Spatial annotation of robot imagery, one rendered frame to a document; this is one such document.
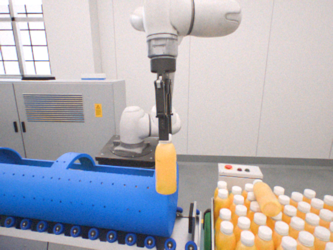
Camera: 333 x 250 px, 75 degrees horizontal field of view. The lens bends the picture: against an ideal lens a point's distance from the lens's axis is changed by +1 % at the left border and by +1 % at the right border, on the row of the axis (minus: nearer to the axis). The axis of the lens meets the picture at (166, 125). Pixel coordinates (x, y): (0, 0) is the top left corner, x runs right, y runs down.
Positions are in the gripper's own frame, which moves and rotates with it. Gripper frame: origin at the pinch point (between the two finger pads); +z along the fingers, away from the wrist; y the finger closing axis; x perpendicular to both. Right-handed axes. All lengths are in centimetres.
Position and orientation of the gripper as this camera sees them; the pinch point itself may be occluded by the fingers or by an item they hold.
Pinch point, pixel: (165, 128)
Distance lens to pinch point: 65.9
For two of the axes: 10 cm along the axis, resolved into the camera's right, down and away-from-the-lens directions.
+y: -2.1, 1.5, -9.7
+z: 0.3, 9.9, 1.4
